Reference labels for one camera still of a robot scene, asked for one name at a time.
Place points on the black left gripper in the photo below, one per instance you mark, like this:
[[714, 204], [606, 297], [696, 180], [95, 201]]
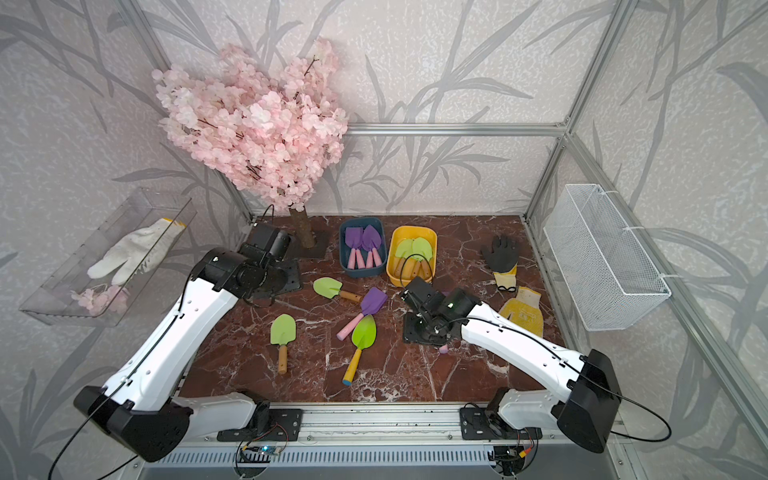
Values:
[[295, 283]]

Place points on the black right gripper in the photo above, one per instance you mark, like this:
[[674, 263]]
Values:
[[408, 336]]

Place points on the green shovel wooden handle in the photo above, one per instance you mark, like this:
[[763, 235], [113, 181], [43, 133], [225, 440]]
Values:
[[402, 251], [412, 261], [331, 288], [423, 253], [283, 331]]

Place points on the green shovel yellow handle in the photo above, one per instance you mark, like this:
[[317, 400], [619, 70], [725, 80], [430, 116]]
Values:
[[363, 337]]

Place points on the green shovel wooden handle front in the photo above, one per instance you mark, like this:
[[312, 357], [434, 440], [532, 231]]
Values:
[[402, 251]]

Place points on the purple pointed shovel pink handle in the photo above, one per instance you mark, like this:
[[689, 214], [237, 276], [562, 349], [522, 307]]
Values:
[[377, 241]]

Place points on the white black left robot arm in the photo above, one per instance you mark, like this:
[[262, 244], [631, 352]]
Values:
[[138, 407]]

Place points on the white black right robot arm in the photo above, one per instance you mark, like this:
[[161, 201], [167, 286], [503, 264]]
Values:
[[580, 394]]

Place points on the yellow storage box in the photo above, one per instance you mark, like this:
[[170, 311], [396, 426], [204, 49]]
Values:
[[411, 232]]

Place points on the dark teal storage box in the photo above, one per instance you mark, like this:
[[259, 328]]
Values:
[[361, 222]]

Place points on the pink blossoms in box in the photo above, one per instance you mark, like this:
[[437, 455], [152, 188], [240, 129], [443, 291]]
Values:
[[102, 298]]

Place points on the yellow dotted work glove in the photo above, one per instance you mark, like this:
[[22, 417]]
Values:
[[524, 311]]

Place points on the black rubber glove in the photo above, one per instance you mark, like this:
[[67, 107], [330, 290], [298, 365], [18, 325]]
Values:
[[501, 257]]

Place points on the white cotton glove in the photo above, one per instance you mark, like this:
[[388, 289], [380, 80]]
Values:
[[138, 252]]

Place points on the pink artificial blossom tree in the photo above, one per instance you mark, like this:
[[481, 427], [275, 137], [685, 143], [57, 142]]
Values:
[[270, 136]]

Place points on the left circuit board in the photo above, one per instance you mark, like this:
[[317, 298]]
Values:
[[255, 454]]

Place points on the purple square shovel pink handle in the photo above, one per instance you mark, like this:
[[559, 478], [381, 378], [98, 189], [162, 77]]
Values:
[[371, 303]]

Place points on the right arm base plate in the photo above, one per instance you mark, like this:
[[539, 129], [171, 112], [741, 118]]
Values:
[[477, 424]]

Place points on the aluminium front rail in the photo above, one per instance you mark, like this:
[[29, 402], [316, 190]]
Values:
[[388, 424]]

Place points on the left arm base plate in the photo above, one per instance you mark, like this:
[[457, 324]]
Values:
[[281, 425]]

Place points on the clear acrylic wall box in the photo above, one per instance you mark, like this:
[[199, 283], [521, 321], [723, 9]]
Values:
[[97, 284]]

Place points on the white wire mesh basket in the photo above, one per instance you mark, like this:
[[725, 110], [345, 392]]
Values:
[[611, 278]]

